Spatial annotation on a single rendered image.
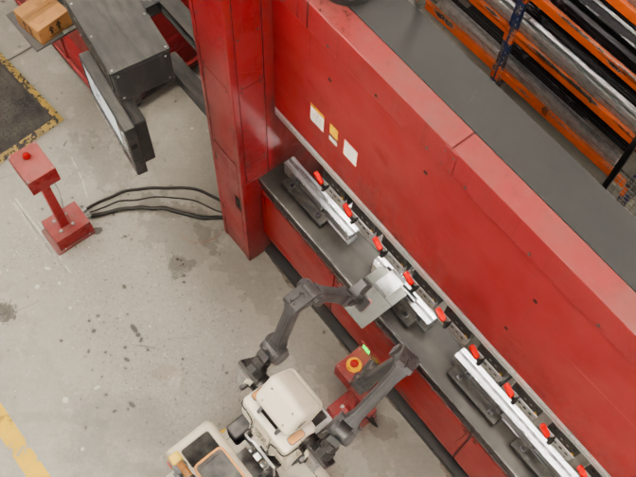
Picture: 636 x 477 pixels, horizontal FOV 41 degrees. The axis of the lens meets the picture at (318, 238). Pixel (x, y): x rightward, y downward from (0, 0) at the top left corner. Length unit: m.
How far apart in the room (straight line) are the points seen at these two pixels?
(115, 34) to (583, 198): 1.81
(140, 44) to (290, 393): 1.43
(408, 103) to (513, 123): 0.33
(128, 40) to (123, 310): 2.00
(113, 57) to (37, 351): 2.14
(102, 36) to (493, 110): 1.50
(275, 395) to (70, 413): 1.79
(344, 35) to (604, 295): 1.17
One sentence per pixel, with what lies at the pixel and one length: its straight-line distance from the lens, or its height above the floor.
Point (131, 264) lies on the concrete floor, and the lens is 5.06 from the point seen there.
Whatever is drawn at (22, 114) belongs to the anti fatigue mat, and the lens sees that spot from 5.70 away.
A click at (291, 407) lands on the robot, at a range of 3.28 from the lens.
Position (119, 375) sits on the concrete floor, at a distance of 4.84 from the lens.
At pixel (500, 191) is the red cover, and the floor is 2.30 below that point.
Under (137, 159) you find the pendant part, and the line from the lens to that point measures 3.76.
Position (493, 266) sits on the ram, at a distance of 2.98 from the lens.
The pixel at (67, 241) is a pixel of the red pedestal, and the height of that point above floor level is 0.06.
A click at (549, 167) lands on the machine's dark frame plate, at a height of 2.30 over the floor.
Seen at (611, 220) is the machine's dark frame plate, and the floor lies 2.30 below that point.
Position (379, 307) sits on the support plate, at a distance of 3.83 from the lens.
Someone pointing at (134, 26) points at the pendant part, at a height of 1.95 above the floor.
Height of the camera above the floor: 4.56
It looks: 65 degrees down
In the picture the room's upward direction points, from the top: 4 degrees clockwise
